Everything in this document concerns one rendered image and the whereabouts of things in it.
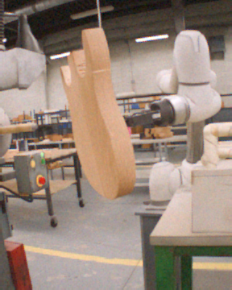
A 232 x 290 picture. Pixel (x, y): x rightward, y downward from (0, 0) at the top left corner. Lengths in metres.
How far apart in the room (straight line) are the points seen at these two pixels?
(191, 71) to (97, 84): 0.33
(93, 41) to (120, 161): 0.26
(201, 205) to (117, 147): 0.28
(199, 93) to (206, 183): 0.28
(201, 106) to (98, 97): 0.37
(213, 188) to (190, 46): 0.41
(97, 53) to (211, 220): 0.49
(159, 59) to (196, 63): 11.51
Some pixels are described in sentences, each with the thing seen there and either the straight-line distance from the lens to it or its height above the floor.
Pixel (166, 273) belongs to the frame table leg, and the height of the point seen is 0.80.
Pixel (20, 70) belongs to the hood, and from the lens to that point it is 0.98.
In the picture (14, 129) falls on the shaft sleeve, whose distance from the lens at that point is 1.15.
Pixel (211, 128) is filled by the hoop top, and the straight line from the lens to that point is 0.70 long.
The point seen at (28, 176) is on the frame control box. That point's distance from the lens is 1.41.
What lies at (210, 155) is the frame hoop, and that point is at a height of 1.14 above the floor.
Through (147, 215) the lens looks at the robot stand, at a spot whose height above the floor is 0.68.
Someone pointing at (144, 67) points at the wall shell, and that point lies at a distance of 12.43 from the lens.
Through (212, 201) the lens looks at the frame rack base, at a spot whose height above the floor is 1.02.
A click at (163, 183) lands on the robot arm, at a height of 0.87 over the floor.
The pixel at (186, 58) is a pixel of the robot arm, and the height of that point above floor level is 1.41.
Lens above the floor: 1.24
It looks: 3 degrees down
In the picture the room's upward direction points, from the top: 5 degrees counter-clockwise
